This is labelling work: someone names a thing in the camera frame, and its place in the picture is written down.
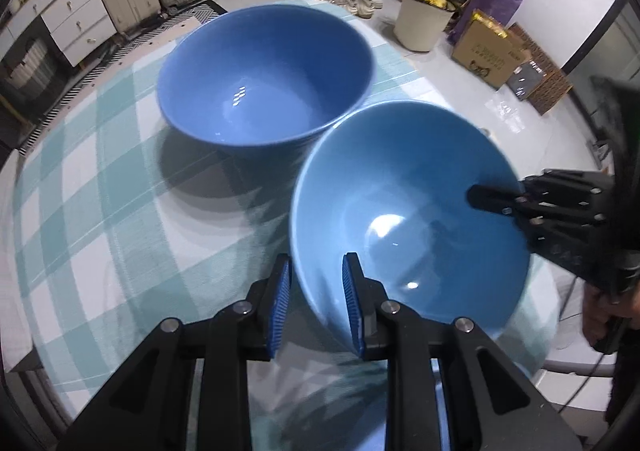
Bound light blue bowl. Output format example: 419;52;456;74
290;101;530;348

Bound person's right hand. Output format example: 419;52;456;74
582;283;639;348

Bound cardboard box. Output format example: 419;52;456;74
451;10;530;89

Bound teal checked tablecloth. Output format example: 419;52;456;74
12;0;561;451

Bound beige trash bin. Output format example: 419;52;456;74
394;0;456;52

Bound purple plastic bag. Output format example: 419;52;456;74
448;0;523;46

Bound blue bowl far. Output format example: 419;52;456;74
156;3;376;155

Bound woven laundry basket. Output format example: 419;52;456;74
2;38;66;100

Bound white drawer desk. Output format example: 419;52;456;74
1;0;116;66

